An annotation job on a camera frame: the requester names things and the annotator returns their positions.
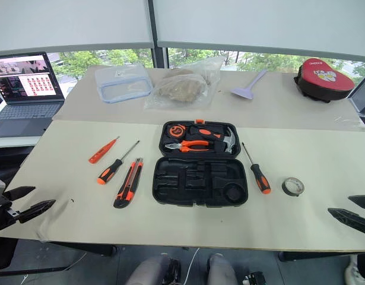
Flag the white floor cable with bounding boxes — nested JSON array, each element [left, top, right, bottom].
[[182, 246, 201, 285]]

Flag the orange tester screwdriver pen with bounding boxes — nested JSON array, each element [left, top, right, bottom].
[[88, 135, 120, 164]]

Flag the white sneaker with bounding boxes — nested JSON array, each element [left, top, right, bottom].
[[344, 254, 365, 281]]

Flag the black orange handled screwdriver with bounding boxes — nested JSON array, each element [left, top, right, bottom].
[[97, 140, 141, 186], [241, 141, 272, 195]]

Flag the orange black utility knife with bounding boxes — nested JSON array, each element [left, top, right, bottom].
[[113, 157, 144, 209]]

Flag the dark grey open laptop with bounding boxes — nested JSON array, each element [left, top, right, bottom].
[[347, 77, 365, 116]]

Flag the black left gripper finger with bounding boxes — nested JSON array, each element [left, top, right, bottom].
[[17, 199, 57, 224], [2, 186, 37, 201]]

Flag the orange handled pliers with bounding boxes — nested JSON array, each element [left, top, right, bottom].
[[164, 140, 211, 154]]

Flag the orange black tape measure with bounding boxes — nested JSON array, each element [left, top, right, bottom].
[[167, 124, 187, 139]]

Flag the white roller blind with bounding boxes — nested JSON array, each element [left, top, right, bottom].
[[152, 0, 365, 64], [0, 0, 155, 53]]

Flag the clear container with blue rim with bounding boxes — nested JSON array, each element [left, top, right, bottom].
[[94, 63, 154, 104]]

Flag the black electrical tape roll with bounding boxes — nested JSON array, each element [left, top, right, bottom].
[[281, 177, 305, 197]]

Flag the grey rounded shape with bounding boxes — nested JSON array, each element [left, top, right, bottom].
[[206, 253, 240, 285], [125, 254, 182, 285]]

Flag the black tool case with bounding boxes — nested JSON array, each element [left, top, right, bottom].
[[151, 118, 249, 208]]

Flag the clear bag of brown material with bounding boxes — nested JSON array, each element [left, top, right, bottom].
[[144, 57, 225, 111]]

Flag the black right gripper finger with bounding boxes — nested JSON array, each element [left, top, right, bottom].
[[347, 194, 365, 213], [327, 207, 365, 239]]

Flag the claw hammer black orange handle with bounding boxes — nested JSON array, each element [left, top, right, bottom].
[[189, 123, 239, 155]]

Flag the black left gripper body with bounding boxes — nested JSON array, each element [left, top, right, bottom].
[[0, 194, 21, 231]]

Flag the dark window frame pillar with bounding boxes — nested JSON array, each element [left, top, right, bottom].
[[151, 47, 170, 70]]

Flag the purple plastic scraper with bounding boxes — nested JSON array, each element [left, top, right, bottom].
[[230, 69, 268, 100]]

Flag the red heart-shaped cushion bag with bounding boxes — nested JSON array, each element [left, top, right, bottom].
[[293, 58, 356, 104]]

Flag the beige table cover sheet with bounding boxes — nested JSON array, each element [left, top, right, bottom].
[[51, 66, 365, 132], [0, 119, 365, 252]]

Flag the open laptop with lit screen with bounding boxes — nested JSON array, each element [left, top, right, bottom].
[[0, 52, 66, 139]]

